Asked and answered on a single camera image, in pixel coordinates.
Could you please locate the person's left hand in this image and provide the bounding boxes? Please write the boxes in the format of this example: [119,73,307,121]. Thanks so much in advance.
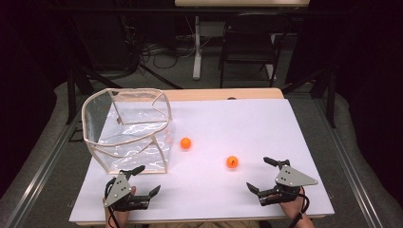
[105,185,137,221]

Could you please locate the clear plastic bag beige trim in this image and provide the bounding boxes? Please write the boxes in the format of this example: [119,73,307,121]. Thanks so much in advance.
[81,87,174,175]

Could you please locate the person's right hand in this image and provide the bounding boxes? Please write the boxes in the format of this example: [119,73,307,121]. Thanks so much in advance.
[278,187,308,220]

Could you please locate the orange ball with black mark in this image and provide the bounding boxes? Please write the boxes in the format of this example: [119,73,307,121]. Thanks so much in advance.
[225,155,240,169]

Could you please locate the right hand-held gripper cable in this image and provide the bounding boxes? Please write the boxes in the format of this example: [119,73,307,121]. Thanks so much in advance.
[288,186,311,228]

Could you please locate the black folding chair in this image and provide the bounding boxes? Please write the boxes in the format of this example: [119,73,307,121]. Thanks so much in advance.
[218,11,293,89]

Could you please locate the bundle of floor cables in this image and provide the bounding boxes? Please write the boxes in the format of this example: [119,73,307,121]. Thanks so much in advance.
[139,18,207,70]

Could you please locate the white desk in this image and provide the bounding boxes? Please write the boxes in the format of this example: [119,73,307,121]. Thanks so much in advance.
[174,0,311,81]

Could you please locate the wooden table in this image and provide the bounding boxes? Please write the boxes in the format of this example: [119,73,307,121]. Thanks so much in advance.
[75,87,327,227]

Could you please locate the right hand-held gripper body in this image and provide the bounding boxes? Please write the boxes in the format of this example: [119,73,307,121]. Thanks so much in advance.
[258,164,319,207]

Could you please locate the person's tan pants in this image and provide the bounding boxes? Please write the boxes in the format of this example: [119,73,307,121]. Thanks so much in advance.
[148,220,261,228]

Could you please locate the black metal stand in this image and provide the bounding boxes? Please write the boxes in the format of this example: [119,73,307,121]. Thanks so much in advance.
[281,63,337,129]
[64,12,97,126]

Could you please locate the hand-held gripper cable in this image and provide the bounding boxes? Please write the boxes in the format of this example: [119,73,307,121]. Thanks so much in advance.
[104,178,122,228]
[288,186,311,228]

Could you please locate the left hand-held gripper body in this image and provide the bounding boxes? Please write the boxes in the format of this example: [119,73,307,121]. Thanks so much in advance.
[104,171,150,213]

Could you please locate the left hand-held gripper cable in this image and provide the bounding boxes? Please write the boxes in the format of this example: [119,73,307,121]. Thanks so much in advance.
[104,178,122,228]

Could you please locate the white board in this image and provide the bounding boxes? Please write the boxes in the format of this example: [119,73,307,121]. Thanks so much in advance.
[68,98,336,223]

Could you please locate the metal floor rail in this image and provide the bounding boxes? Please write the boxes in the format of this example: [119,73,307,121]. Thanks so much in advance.
[4,117,82,228]
[317,94,386,228]

